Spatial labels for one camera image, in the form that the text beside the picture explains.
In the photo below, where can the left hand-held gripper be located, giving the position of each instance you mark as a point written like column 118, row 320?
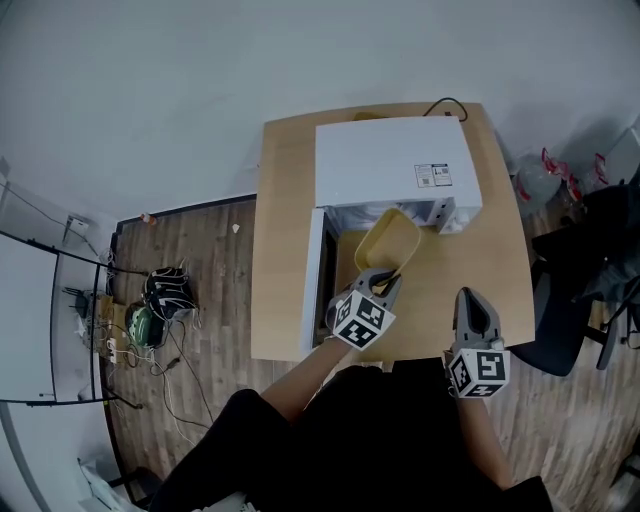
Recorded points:
column 361, row 320

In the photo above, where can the small orange white object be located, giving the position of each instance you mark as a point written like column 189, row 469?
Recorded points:
column 147, row 218

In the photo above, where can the black router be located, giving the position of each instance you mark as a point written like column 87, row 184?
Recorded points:
column 77, row 305

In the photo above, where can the clear plastic bag red print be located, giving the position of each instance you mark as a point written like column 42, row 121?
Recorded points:
column 537, row 177

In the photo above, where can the black office chair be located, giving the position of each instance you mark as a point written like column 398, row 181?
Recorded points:
column 555, row 310

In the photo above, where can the white microwave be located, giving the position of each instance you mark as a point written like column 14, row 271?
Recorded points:
column 390, row 155

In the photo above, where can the white power strip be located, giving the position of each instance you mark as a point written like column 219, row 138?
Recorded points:
column 111, row 350

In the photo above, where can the black backpack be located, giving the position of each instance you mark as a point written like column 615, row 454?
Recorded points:
column 167, row 290

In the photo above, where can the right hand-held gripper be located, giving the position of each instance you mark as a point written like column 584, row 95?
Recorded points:
column 477, row 372

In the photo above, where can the cardboard box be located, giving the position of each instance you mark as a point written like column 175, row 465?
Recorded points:
column 116, row 315

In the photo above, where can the person's left forearm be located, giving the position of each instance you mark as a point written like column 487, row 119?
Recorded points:
column 310, row 375

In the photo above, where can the person's black clothing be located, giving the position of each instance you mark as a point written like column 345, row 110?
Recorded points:
column 350, row 450

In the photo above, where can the yellow plastic container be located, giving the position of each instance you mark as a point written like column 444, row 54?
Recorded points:
column 389, row 245

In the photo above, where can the black garment on chair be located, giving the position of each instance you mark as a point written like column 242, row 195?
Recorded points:
column 615, row 220

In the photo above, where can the person's right forearm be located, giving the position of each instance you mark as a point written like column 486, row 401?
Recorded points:
column 482, row 440

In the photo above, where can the green round device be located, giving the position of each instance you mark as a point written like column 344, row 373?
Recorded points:
column 141, row 324

